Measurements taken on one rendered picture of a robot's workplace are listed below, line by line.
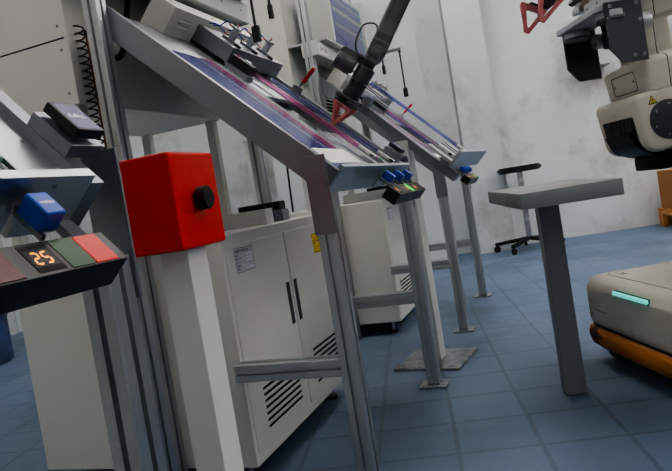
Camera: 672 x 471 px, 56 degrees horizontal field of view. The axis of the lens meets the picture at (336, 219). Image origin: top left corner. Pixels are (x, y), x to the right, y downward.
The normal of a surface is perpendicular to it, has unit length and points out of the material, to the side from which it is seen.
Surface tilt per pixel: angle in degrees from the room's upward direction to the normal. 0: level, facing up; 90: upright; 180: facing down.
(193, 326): 90
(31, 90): 90
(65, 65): 90
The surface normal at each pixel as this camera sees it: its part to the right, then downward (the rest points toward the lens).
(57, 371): -0.33, 0.09
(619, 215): -0.11, 0.05
